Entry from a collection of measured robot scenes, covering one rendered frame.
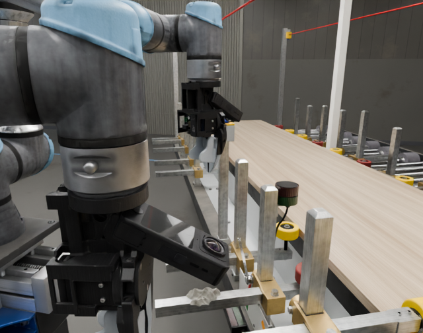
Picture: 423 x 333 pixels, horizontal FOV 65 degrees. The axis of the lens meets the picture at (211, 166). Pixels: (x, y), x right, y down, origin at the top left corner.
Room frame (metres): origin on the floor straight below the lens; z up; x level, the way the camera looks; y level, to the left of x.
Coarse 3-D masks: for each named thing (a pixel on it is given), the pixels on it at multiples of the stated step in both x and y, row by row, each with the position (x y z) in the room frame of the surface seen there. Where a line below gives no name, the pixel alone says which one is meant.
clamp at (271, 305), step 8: (256, 280) 0.78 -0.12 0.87; (272, 280) 0.78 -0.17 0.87; (264, 288) 0.74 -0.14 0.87; (272, 288) 0.74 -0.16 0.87; (280, 288) 0.74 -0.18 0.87; (264, 296) 0.72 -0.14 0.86; (280, 296) 0.71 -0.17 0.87; (264, 304) 0.72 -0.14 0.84; (272, 304) 0.70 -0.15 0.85; (280, 304) 0.71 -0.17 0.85; (272, 312) 0.70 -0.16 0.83; (280, 312) 0.71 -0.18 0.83
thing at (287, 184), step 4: (276, 184) 0.80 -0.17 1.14; (280, 184) 0.80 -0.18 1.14; (284, 184) 0.80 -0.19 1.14; (288, 184) 0.80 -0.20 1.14; (292, 184) 0.80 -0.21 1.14; (296, 184) 0.80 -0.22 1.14; (280, 196) 0.78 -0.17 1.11; (284, 216) 0.80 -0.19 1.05; (276, 228) 0.80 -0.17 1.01; (276, 232) 0.80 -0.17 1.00
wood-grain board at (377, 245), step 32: (256, 128) 3.00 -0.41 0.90; (256, 160) 1.90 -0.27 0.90; (288, 160) 1.90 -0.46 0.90; (320, 160) 1.90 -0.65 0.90; (352, 160) 1.90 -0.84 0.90; (320, 192) 1.37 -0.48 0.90; (352, 192) 1.37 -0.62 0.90; (384, 192) 1.37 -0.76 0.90; (416, 192) 1.37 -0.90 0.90; (352, 224) 1.06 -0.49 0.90; (384, 224) 1.06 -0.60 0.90; (416, 224) 1.06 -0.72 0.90; (352, 256) 0.85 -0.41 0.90; (384, 256) 0.85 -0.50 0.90; (416, 256) 0.85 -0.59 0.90; (352, 288) 0.72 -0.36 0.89; (384, 288) 0.70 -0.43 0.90; (416, 288) 0.70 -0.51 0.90
